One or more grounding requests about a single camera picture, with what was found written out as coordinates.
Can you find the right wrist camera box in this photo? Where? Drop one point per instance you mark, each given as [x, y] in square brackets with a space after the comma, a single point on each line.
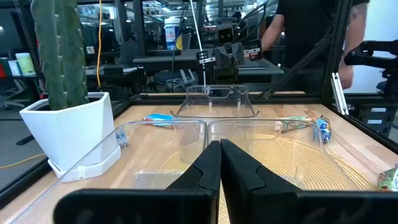
[225, 35]

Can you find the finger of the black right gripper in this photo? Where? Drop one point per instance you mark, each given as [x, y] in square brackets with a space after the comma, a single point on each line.
[221, 56]
[237, 56]

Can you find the silver aluminium bracket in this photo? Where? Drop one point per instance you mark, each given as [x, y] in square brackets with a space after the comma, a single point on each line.
[339, 93]

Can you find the black labelled box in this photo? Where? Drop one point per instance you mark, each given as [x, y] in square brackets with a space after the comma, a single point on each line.
[376, 116]

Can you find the white box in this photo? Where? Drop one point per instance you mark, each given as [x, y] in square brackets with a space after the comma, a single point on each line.
[14, 68]

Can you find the blue white container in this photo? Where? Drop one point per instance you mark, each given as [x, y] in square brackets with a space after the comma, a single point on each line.
[171, 34]

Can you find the round woven yellow placemat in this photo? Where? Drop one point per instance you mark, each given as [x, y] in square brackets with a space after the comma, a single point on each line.
[295, 168]

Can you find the blue granola bar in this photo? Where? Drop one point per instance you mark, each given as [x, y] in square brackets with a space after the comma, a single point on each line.
[324, 129]
[158, 119]

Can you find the clear plastic bin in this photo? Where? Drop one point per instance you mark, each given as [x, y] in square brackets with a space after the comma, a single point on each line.
[214, 105]
[311, 146]
[140, 149]

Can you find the person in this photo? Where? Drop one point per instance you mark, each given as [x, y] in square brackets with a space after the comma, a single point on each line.
[304, 31]

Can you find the green cactus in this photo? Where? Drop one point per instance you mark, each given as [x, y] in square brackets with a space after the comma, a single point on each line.
[59, 56]

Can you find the dark grey desk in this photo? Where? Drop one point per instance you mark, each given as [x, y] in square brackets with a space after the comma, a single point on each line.
[186, 59]

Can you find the blue and tan wrapper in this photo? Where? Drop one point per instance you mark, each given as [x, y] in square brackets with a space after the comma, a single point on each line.
[295, 124]

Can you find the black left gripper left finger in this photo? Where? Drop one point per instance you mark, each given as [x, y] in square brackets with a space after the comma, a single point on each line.
[199, 186]

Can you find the red white blue snack bag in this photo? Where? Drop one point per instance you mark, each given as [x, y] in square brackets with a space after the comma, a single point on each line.
[390, 180]

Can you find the grey office chair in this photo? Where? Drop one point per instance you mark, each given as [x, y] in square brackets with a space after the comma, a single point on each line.
[183, 81]

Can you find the person's hand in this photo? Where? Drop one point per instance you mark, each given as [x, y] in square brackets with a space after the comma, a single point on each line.
[345, 76]

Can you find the white pot saucer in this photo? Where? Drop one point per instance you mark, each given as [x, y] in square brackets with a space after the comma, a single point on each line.
[93, 169]

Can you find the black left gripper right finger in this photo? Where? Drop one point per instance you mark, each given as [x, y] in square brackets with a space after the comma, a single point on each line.
[245, 186]

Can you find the green canister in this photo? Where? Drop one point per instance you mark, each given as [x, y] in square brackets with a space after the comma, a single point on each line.
[25, 63]

